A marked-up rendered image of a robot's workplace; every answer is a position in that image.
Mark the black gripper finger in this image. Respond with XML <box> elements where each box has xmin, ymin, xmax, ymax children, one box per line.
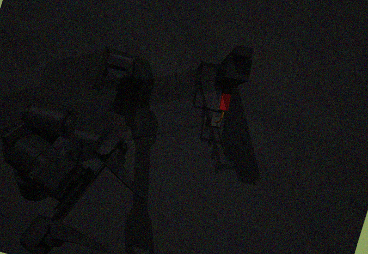
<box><xmin>105</xmin><ymin>148</ymin><xmax>144</xmax><ymax>200</ymax></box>
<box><xmin>43</xmin><ymin>223</ymin><xmax>108</xmax><ymax>253</ymax></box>

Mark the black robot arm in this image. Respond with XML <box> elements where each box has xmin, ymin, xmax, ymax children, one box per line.
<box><xmin>0</xmin><ymin>51</ymin><xmax>140</xmax><ymax>201</ymax></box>

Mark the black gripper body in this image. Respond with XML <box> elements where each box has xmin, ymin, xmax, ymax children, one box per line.
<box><xmin>20</xmin><ymin>131</ymin><xmax>129</xmax><ymax>254</ymax></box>

